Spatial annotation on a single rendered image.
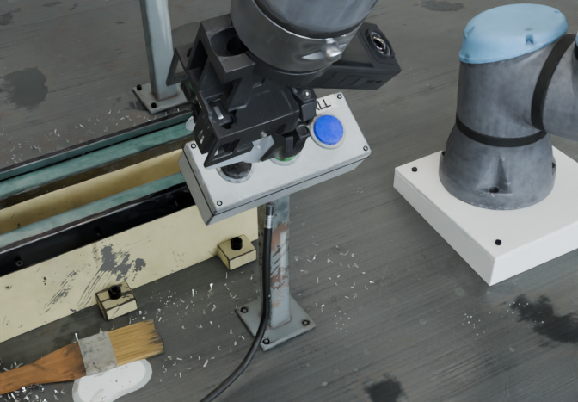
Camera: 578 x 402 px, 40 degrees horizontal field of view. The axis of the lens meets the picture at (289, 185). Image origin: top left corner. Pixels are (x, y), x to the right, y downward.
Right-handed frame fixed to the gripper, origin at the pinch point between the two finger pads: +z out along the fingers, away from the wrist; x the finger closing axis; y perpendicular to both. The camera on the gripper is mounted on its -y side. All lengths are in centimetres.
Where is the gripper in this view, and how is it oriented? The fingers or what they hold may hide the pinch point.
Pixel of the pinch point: (246, 142)
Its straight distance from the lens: 67.2
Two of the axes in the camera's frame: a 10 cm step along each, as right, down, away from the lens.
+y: -8.6, 3.3, -3.9
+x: 4.3, 8.8, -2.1
